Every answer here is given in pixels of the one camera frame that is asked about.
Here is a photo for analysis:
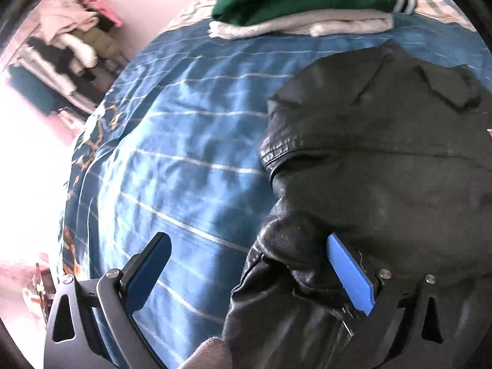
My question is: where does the pile of hanging clothes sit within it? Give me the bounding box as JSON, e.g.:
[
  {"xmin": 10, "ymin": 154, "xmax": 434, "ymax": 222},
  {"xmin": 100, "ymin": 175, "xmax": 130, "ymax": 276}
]
[{"xmin": 8, "ymin": 0, "xmax": 129, "ymax": 116}]

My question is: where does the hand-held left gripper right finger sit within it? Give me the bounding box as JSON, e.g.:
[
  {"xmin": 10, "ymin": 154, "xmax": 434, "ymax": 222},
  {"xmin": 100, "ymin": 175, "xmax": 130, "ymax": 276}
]
[{"xmin": 326, "ymin": 233, "xmax": 448, "ymax": 369}]

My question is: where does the white folded garment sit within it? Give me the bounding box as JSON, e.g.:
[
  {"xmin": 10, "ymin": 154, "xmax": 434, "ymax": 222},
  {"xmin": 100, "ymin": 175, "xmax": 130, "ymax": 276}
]
[{"xmin": 208, "ymin": 9, "xmax": 394, "ymax": 40}]

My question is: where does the blue striped bed sheet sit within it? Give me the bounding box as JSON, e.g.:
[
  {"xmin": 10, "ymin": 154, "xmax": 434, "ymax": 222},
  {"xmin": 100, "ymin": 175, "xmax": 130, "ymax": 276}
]
[{"xmin": 58, "ymin": 10, "xmax": 492, "ymax": 369}]

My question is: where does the black leather jacket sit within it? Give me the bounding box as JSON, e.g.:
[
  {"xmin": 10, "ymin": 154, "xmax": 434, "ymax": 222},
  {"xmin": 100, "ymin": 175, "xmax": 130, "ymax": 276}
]
[{"xmin": 222, "ymin": 39, "xmax": 492, "ymax": 369}]

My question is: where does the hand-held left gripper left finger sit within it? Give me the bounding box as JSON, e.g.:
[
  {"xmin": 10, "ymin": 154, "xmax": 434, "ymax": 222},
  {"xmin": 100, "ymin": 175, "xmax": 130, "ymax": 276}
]
[{"xmin": 43, "ymin": 232, "xmax": 172, "ymax": 369}]

